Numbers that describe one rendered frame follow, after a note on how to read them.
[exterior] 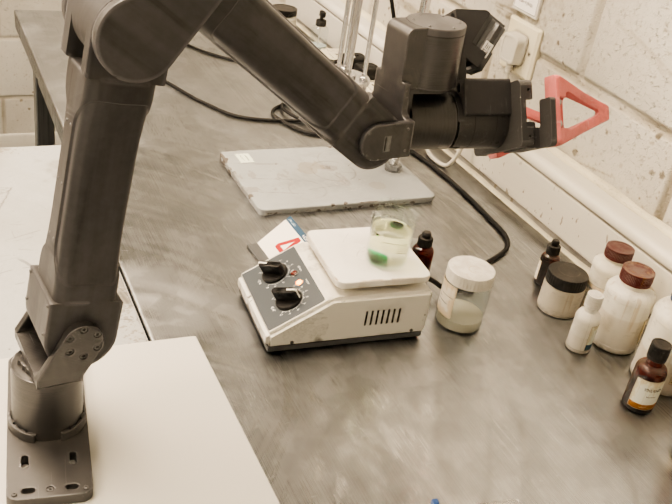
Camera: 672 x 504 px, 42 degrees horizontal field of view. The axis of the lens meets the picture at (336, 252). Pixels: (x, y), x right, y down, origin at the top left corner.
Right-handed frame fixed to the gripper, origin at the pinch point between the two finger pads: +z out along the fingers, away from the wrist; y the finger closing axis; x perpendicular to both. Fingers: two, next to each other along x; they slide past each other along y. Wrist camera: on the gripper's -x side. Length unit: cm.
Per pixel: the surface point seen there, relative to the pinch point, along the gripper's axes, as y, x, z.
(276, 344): 15.4, 23.0, -29.4
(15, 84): 254, -47, -64
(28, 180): 53, 1, -56
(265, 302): 18.9, 18.4, -29.6
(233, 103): 80, -14, -20
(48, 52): 100, -27, -52
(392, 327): 16.0, 22.2, -15.1
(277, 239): 34.1, 11.3, -24.1
